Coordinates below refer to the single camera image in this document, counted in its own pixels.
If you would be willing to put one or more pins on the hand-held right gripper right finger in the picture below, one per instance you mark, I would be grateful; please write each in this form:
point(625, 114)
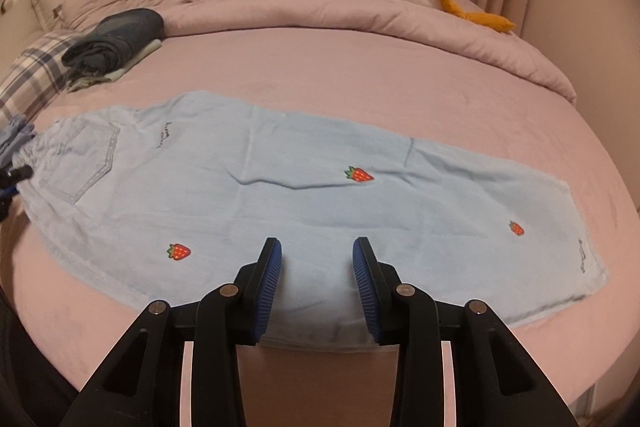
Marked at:
point(362, 287)

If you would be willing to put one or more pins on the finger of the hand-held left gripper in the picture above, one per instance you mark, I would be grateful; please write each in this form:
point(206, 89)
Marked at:
point(20, 172)
point(7, 193)

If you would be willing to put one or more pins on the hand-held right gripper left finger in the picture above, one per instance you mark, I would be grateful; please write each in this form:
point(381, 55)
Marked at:
point(267, 287)

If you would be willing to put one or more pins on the light blue strawberry pants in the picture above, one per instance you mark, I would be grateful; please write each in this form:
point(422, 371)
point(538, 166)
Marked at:
point(300, 207)

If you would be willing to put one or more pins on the light blue jeans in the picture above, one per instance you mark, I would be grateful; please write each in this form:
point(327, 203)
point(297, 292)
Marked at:
point(15, 137)

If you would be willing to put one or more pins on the plaid pillow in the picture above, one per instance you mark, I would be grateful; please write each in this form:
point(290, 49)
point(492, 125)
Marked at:
point(30, 67)

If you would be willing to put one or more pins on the folded pale green garment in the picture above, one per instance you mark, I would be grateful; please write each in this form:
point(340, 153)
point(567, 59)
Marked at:
point(142, 53)

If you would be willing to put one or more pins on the folded dark blue jeans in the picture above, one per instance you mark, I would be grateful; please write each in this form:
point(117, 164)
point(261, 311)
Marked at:
point(120, 32)

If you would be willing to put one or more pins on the pink duvet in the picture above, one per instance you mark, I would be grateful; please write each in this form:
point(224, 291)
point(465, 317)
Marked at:
point(300, 17)

